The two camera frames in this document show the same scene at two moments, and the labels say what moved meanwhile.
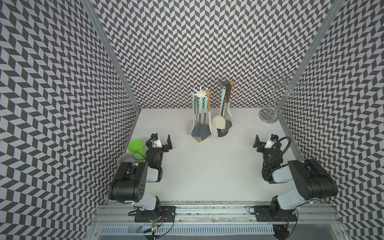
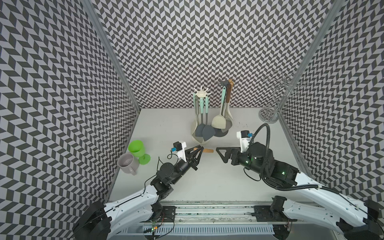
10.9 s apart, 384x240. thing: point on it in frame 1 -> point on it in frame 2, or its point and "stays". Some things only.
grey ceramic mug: (126, 157) stays
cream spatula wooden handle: (209, 115) -> (205, 150)
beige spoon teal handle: (219, 121) stays
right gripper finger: (256, 141) -> (229, 151)
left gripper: (165, 147) -> (189, 156)
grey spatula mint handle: (205, 130) stays
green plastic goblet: (137, 147) stays
